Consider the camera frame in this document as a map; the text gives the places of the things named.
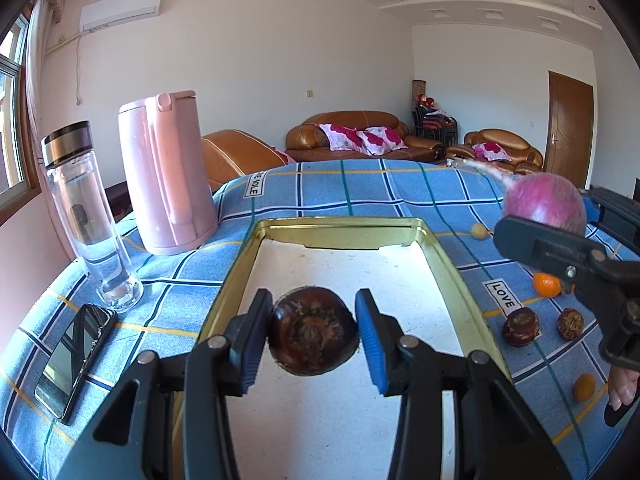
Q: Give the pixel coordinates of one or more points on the person right hand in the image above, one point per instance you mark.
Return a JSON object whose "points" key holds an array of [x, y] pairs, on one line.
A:
{"points": [[622, 387]]}

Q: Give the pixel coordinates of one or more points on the stack of dark chairs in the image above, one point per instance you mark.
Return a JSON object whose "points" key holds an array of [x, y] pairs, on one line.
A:
{"points": [[432, 123]]}

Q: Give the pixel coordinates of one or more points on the pink electric kettle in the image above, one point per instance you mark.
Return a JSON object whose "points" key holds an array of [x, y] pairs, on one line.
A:
{"points": [[173, 204]]}

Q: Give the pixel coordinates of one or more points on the small orange kumquat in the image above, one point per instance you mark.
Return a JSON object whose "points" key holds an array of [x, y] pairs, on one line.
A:
{"points": [[547, 285]]}

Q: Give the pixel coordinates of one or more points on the brown leather armchair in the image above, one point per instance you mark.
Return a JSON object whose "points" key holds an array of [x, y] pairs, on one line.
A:
{"points": [[232, 153], [525, 158]]}

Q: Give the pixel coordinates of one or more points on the white wall air conditioner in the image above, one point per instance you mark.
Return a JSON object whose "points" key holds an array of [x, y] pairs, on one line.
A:
{"points": [[108, 13]]}

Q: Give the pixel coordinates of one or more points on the clear glass water bottle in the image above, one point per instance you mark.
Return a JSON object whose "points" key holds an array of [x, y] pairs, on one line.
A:
{"points": [[80, 200]]}

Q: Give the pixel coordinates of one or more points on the black smartphone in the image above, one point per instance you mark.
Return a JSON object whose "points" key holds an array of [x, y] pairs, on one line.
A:
{"points": [[59, 385]]}

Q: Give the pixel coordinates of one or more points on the brown leather three-seat sofa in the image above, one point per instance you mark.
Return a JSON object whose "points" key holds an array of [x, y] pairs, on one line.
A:
{"points": [[307, 143]]}

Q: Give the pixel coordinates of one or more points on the brown wooden door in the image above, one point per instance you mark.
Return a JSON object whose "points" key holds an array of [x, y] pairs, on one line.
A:
{"points": [[570, 129]]}

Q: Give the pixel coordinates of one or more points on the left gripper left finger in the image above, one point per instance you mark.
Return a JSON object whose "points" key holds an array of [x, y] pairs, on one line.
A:
{"points": [[247, 335]]}

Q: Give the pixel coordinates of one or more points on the blue plaid tablecloth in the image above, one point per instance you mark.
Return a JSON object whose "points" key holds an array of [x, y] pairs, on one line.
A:
{"points": [[178, 292]]}

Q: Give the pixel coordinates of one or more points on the purple passion fruit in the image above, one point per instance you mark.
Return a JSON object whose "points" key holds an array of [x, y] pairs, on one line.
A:
{"points": [[548, 199]]}

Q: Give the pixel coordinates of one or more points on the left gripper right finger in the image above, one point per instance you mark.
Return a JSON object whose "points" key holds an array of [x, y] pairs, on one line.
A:
{"points": [[379, 334]]}

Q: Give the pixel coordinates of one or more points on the pink floral cushion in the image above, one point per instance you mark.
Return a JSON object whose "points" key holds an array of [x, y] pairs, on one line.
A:
{"points": [[342, 138], [381, 140], [491, 151]]}

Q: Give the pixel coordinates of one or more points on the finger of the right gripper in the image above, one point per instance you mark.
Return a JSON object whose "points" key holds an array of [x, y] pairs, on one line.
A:
{"points": [[546, 249], [607, 209]]}

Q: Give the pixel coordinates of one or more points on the window with frame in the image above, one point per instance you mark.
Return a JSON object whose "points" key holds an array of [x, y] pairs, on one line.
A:
{"points": [[19, 181]]}

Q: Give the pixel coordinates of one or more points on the gold metal tin tray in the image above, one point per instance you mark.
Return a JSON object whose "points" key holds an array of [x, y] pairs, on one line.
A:
{"points": [[208, 451]]}

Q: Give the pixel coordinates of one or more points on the pink curtain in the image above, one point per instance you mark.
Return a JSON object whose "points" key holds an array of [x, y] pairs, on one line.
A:
{"points": [[45, 14]]}

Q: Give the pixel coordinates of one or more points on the small tan longan fruit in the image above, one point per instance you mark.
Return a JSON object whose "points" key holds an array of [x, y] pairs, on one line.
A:
{"points": [[479, 232]]}

